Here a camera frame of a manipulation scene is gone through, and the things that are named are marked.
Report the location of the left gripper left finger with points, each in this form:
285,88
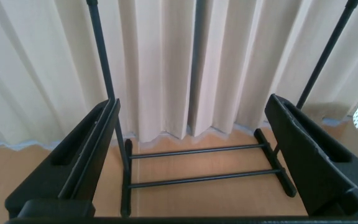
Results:
51,183

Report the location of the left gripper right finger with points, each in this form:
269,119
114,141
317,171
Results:
315,174

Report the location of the black clothes rack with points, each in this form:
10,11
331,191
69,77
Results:
197,151

